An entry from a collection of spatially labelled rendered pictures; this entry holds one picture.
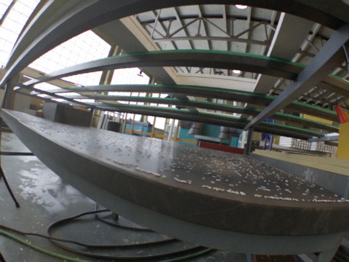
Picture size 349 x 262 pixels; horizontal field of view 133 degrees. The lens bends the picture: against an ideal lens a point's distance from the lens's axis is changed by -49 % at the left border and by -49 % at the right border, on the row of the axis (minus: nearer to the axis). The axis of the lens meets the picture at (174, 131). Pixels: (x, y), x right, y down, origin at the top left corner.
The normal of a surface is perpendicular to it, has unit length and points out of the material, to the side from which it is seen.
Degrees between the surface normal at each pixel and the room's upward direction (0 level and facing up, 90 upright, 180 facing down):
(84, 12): 180
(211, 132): 90
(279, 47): 180
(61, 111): 90
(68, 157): 90
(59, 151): 90
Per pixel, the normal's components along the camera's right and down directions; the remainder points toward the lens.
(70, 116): 0.94, 0.15
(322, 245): -0.32, -0.09
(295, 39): -0.18, 0.98
